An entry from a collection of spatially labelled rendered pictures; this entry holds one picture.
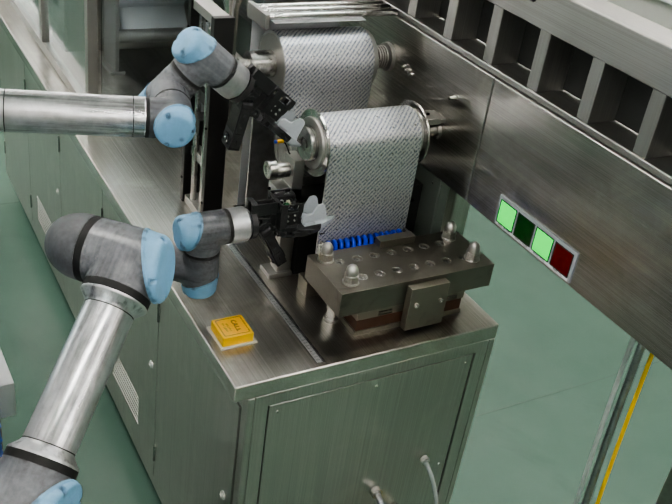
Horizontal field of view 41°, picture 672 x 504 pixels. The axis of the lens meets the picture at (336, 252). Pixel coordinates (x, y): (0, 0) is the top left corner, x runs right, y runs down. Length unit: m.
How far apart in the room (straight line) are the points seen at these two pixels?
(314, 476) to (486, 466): 1.08
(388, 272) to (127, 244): 0.67
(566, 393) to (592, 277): 1.72
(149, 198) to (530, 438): 1.58
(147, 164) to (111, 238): 1.08
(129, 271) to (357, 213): 0.71
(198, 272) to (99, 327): 0.45
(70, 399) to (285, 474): 0.73
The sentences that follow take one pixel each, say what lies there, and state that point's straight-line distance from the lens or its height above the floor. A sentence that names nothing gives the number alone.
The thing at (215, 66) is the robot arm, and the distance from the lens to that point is 1.79.
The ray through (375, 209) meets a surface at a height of 1.10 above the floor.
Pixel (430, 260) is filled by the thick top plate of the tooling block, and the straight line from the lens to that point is 2.05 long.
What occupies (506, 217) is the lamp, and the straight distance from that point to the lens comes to 1.97.
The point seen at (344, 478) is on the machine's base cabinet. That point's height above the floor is 0.53.
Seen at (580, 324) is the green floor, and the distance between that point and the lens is 3.90.
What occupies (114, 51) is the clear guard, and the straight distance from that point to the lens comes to 2.81.
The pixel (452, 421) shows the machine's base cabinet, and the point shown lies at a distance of 2.26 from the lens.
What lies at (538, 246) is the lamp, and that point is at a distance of 1.90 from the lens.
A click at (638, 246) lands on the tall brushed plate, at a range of 1.72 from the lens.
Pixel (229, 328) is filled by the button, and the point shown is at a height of 0.92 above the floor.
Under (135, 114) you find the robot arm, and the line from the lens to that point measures 1.68.
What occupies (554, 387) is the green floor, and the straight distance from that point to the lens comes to 3.51.
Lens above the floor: 2.08
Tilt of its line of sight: 31 degrees down
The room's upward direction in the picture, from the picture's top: 9 degrees clockwise
